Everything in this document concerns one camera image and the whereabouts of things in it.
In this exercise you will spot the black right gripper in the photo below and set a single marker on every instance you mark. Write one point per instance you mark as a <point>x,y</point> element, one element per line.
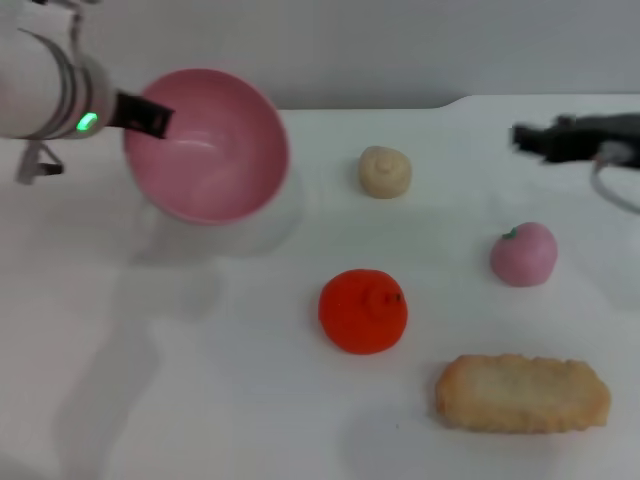
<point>595,137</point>

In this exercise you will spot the pink toy peach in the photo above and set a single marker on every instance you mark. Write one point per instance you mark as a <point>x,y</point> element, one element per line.
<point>524,255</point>

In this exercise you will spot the beige toy bun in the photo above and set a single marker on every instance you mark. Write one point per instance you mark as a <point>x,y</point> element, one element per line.
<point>384,171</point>

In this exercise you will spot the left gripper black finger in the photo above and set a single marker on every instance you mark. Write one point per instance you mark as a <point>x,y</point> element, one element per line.
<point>142,116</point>

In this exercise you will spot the pink plastic bowl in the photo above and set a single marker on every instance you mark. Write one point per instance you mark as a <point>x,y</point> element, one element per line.
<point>210,160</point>

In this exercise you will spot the orange toy fruit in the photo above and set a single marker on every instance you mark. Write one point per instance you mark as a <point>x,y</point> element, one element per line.
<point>362,312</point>

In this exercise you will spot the golden fried bread toy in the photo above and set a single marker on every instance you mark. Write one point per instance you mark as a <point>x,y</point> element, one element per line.
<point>522,392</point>

